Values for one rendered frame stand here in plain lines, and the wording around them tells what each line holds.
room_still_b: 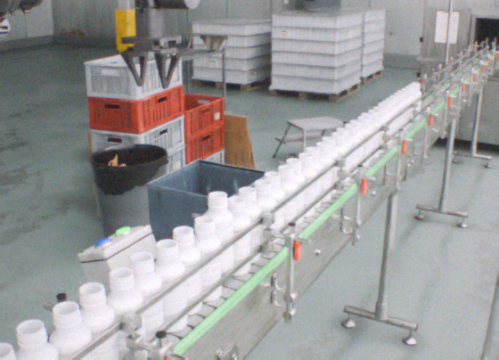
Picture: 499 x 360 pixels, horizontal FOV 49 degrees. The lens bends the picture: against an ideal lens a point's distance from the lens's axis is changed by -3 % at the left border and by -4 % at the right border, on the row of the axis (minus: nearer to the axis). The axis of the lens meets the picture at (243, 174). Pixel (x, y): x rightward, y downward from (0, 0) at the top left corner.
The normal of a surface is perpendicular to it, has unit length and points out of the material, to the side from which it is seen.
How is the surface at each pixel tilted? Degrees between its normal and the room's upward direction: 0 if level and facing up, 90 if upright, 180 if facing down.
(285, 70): 90
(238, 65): 91
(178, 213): 90
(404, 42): 90
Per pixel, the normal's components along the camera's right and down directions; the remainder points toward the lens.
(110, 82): -0.37, 0.30
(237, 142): -0.46, 0.48
